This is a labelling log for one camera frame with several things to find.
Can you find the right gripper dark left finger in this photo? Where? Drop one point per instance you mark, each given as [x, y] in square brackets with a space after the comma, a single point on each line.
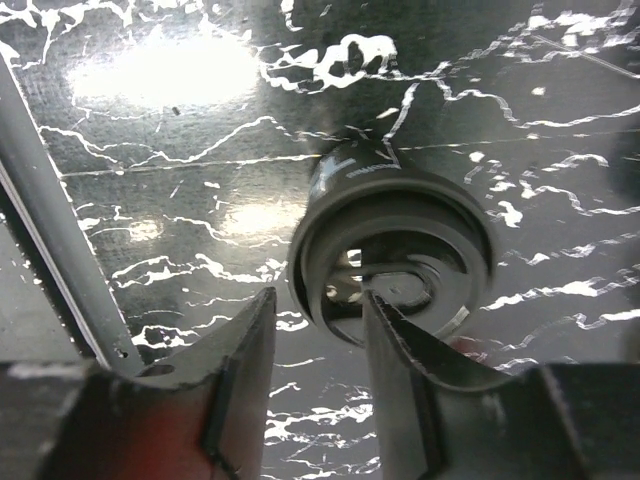
[198, 414]

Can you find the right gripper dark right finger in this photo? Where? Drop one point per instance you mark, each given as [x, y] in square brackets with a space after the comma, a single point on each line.
[441, 415]

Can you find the black cup lid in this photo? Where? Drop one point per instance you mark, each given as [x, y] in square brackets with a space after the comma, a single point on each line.
[419, 240]

